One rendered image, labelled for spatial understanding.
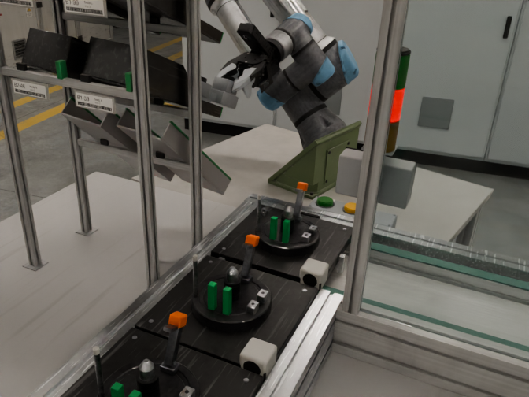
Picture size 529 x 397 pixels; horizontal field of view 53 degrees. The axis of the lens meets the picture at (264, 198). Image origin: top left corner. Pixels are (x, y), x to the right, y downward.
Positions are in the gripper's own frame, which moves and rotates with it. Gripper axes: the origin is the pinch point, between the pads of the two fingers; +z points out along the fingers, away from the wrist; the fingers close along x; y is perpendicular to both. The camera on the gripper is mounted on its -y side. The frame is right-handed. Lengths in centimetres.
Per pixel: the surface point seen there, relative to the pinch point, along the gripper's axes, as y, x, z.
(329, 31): 117, 107, -228
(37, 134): 161, 299, -84
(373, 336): 20, -54, 34
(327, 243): 21.3, -35.6, 17.8
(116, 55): -22.8, -1.8, 27.2
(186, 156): 2.2, -6.4, 23.3
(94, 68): -20.5, 3.2, 29.5
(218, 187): 16.7, -6.3, 17.1
